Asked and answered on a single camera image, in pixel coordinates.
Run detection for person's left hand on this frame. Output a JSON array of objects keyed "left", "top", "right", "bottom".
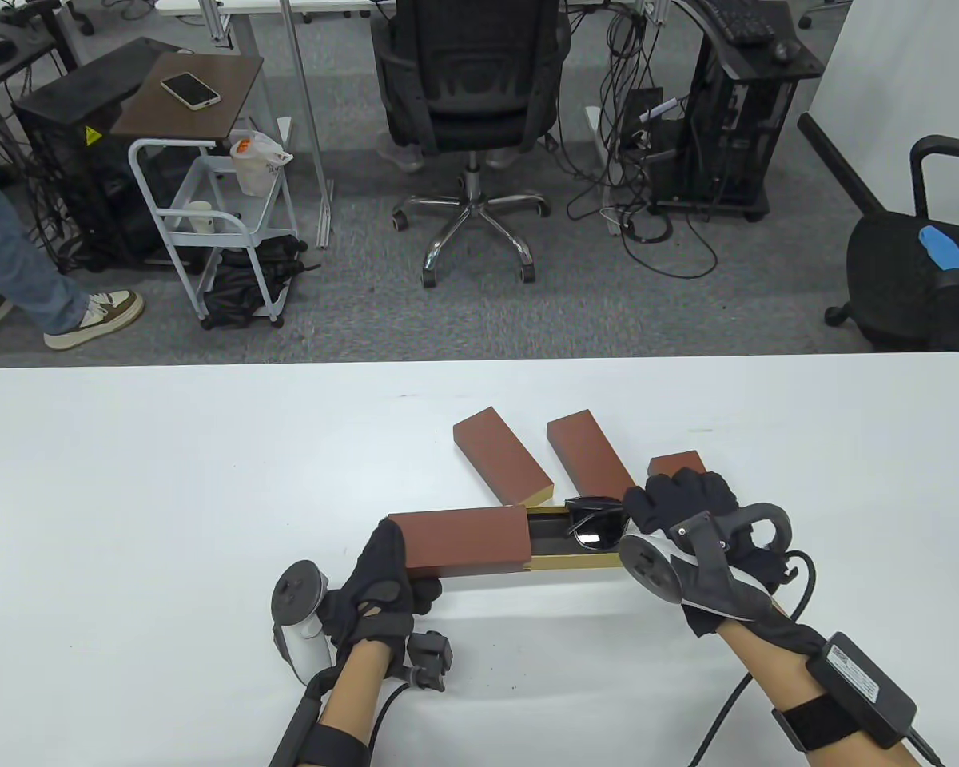
[{"left": 320, "top": 518, "right": 443, "bottom": 669}]

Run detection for person's right hand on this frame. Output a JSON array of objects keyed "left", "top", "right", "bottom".
[{"left": 622, "top": 467, "right": 829, "bottom": 661}]

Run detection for brown sliding storage box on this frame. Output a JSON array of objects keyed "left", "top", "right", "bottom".
[
  {"left": 452, "top": 406, "right": 555, "bottom": 507},
  {"left": 547, "top": 410, "right": 637, "bottom": 499},
  {"left": 388, "top": 503, "right": 632, "bottom": 578},
  {"left": 647, "top": 450, "right": 708, "bottom": 480}
]

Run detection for black sunglasses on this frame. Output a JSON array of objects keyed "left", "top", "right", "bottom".
[{"left": 563, "top": 495, "right": 632, "bottom": 554}]

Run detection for black forearm sensor pack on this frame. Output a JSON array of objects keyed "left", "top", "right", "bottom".
[
  {"left": 268, "top": 667, "right": 370, "bottom": 767},
  {"left": 771, "top": 631, "right": 920, "bottom": 753}
]

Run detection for person's right forearm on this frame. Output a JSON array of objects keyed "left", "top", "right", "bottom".
[{"left": 718, "top": 619, "right": 913, "bottom": 767}]

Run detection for person's left forearm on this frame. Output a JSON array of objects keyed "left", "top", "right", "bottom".
[{"left": 316, "top": 643, "right": 392, "bottom": 748}]

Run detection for white grey hand controller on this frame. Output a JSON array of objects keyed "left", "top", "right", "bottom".
[
  {"left": 270, "top": 561, "right": 338, "bottom": 686},
  {"left": 619, "top": 502, "right": 794, "bottom": 624}
]

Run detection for black office chair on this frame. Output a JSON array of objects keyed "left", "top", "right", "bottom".
[
  {"left": 825, "top": 134, "right": 959, "bottom": 360},
  {"left": 370, "top": 0, "right": 570, "bottom": 288}
]

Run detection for black bag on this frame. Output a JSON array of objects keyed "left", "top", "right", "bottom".
[{"left": 202, "top": 234, "right": 320, "bottom": 328}]

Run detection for blue cloth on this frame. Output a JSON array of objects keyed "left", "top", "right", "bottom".
[{"left": 917, "top": 224, "right": 959, "bottom": 308}]

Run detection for white utility cart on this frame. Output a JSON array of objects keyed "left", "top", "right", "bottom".
[{"left": 128, "top": 128, "right": 300, "bottom": 330}]

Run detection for white plastic bag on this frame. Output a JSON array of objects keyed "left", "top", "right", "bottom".
[{"left": 230, "top": 130, "right": 294, "bottom": 197}]

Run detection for black computer desk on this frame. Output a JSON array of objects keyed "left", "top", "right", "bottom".
[{"left": 651, "top": 0, "right": 824, "bottom": 223}]

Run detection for white partition panel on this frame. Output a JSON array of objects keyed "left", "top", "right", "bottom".
[{"left": 799, "top": 0, "right": 959, "bottom": 240}]

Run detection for black keyboard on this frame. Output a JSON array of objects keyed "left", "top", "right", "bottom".
[{"left": 697, "top": 0, "right": 776, "bottom": 45}]

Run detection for black computer tower yellow sticker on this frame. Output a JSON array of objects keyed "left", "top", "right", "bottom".
[{"left": 12, "top": 36, "right": 178, "bottom": 268}]

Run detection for brown side table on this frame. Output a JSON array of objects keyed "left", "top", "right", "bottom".
[{"left": 112, "top": 52, "right": 265, "bottom": 157}]

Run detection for white smartphone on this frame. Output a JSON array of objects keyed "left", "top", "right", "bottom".
[{"left": 160, "top": 72, "right": 221, "bottom": 110}]

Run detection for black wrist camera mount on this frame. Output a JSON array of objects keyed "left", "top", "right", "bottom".
[{"left": 404, "top": 631, "right": 455, "bottom": 693}]

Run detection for black floor cables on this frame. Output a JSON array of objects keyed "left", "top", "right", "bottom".
[
  {"left": 0, "top": 80, "right": 73, "bottom": 280},
  {"left": 563, "top": 0, "right": 720, "bottom": 280}
]

